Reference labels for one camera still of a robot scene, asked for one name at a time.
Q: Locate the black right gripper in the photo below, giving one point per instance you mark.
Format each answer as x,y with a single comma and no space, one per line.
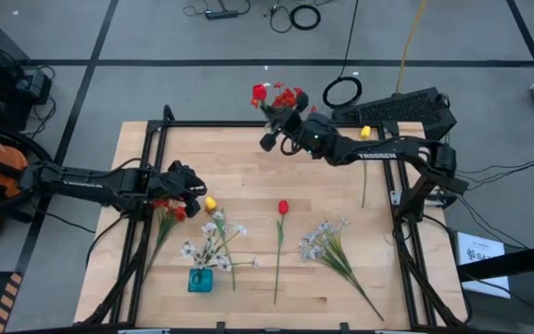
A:
311,132

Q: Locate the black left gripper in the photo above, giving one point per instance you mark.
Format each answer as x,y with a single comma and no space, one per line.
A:
167,185

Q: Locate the yellow artificial tulip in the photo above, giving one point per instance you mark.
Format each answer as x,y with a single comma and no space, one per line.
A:
364,132
210,204

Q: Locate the red artificial flower bunch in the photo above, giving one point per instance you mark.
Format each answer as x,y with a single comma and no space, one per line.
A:
286,98
180,213

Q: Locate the white artificial flower bunch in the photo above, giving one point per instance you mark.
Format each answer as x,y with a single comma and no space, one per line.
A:
209,227
315,250

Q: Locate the red artificial tulip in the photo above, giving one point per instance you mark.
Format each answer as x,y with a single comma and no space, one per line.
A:
259,92
283,207

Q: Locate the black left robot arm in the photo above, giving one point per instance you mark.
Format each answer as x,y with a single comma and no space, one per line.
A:
109,188

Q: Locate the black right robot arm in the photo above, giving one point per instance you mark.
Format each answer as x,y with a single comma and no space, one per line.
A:
355,150

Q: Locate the clear glass vase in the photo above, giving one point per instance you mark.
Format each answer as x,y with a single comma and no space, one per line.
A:
271,124

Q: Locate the blue glass vase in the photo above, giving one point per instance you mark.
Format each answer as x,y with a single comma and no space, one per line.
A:
200,280

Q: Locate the black power strip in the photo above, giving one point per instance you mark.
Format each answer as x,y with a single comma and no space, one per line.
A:
220,15

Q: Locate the white printed box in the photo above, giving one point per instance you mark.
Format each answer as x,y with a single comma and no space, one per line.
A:
480,264

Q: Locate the black metal beam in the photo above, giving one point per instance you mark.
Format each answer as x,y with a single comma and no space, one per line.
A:
512,262

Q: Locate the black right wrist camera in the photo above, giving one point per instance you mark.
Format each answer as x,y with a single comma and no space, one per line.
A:
291,121

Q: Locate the black metal table frame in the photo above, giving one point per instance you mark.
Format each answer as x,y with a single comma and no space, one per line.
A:
220,123

